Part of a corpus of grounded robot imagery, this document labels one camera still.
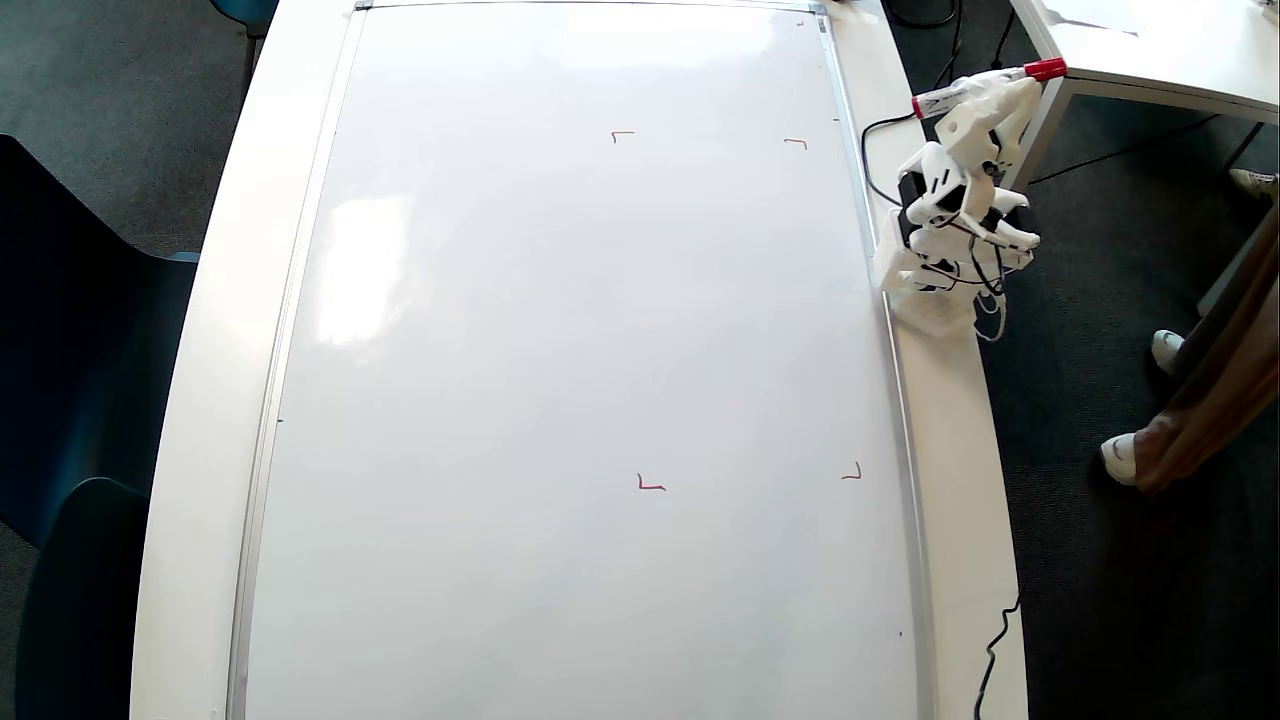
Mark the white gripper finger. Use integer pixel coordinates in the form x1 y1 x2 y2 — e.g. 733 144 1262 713
996 85 1042 167
962 76 1037 105

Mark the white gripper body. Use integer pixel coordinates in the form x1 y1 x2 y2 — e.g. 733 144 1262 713
936 93 1009 168

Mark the red whiteboard marker pen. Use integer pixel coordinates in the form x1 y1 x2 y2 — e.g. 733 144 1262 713
911 58 1069 121

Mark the white table with grey legs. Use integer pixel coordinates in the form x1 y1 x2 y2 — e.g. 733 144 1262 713
985 0 1280 317

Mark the white tan sneaker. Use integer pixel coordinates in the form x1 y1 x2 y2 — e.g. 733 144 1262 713
1228 167 1280 204

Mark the brown trouser leg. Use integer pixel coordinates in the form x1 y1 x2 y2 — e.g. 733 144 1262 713
1135 200 1280 497

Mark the dark blue chair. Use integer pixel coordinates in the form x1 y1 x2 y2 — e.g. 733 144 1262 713
0 135 201 549
210 0 281 91
15 477 153 720

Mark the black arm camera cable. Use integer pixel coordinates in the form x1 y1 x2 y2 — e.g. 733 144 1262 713
861 112 917 208

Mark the thin black floor cable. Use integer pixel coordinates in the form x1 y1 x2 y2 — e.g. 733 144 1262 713
1028 113 1223 187

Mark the black looped power cable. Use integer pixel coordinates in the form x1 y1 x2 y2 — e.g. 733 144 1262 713
884 0 964 93

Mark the white cable at robot base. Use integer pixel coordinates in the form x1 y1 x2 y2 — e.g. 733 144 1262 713
973 285 1007 343

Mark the white whiteboard with metal frame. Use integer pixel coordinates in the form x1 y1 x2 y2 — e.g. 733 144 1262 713
225 0 941 720

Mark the black cable on tabletop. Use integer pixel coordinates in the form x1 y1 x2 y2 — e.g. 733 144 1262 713
974 595 1022 720

